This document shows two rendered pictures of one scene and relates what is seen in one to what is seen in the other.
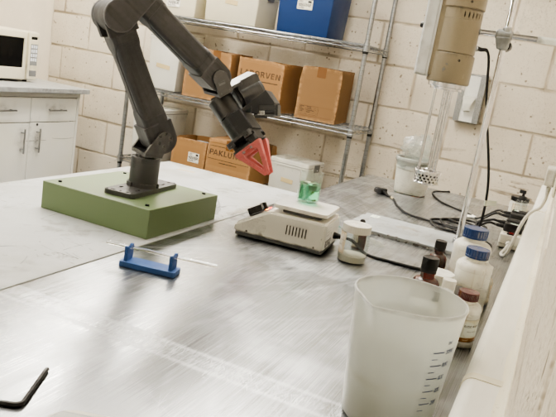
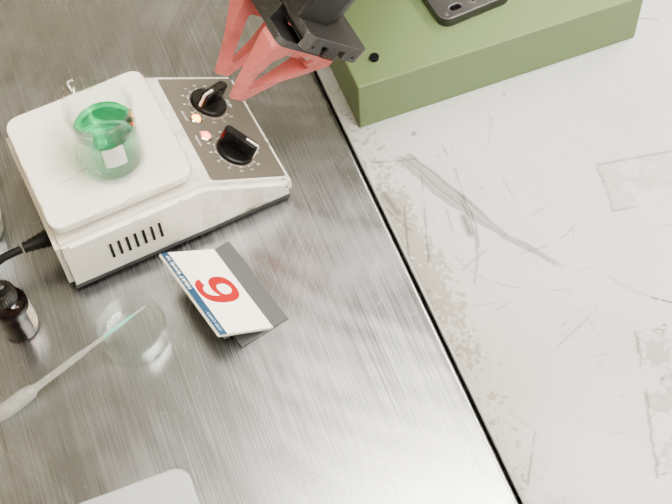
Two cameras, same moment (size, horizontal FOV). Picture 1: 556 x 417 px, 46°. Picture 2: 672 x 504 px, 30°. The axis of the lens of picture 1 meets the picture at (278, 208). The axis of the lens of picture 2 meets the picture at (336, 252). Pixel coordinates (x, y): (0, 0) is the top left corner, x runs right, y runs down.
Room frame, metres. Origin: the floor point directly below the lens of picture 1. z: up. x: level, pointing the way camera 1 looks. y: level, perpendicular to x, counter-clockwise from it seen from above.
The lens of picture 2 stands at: (1.97, -0.30, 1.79)
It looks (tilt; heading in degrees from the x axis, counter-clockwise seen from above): 59 degrees down; 141
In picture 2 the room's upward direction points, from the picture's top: 5 degrees counter-clockwise
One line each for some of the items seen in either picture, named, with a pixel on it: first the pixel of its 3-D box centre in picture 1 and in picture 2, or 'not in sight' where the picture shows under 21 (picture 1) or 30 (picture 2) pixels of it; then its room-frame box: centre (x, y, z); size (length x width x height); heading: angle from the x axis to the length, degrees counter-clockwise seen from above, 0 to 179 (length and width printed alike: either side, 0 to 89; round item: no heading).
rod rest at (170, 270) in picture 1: (150, 259); not in sight; (1.06, 0.20, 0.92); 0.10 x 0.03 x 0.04; 81
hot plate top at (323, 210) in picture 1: (307, 207); (98, 149); (1.39, -0.06, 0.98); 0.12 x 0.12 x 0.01; 73
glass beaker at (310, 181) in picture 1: (309, 186); (103, 129); (1.41, -0.06, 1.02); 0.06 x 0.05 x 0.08; 6
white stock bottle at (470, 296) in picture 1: (463, 317); not in sight; (0.97, -0.31, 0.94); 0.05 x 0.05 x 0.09
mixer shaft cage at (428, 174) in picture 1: (435, 134); not in sight; (1.65, -0.36, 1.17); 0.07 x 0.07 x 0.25
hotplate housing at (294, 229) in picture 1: (293, 223); (137, 168); (1.40, -0.04, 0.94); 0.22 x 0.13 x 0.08; 73
